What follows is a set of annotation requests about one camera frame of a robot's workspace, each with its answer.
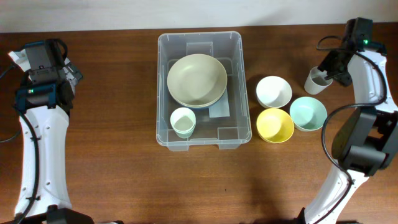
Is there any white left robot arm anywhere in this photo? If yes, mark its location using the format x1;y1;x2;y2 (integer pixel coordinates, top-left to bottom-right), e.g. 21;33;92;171
9;50;93;223

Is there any clear plastic storage container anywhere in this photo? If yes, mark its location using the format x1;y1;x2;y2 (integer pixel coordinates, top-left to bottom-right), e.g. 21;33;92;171
156;31;252;151

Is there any grey plastic cup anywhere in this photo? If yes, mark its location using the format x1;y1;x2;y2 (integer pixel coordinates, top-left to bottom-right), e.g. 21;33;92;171
304;67;333;95

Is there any white paper label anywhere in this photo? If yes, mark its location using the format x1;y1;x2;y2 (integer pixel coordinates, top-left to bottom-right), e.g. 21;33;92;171
209;91;230;118

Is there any dark blue plastic plate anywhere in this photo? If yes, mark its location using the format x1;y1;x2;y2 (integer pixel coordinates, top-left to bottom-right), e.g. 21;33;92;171
172;92;225;109

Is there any white plastic cup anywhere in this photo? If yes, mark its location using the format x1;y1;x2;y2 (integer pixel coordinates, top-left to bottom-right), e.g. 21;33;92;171
170;107;196;134

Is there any beige plate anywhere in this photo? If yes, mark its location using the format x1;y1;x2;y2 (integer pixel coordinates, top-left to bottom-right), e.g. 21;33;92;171
167;54;228;106

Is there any yellow plastic bowl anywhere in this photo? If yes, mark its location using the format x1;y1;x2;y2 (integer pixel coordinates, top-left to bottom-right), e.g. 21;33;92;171
256;108;295;144

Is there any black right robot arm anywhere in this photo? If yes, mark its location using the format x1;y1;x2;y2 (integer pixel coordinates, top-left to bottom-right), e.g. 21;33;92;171
295;50;397;224

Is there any mint green plastic bowl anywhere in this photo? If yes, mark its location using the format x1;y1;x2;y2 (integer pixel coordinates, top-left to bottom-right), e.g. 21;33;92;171
289;96;328;132

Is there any green plastic cup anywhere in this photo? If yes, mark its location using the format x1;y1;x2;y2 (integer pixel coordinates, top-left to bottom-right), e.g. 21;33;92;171
175;129;193;139

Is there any white plastic bowl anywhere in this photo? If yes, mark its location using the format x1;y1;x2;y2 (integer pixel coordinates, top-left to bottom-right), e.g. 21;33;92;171
256;76;292;108

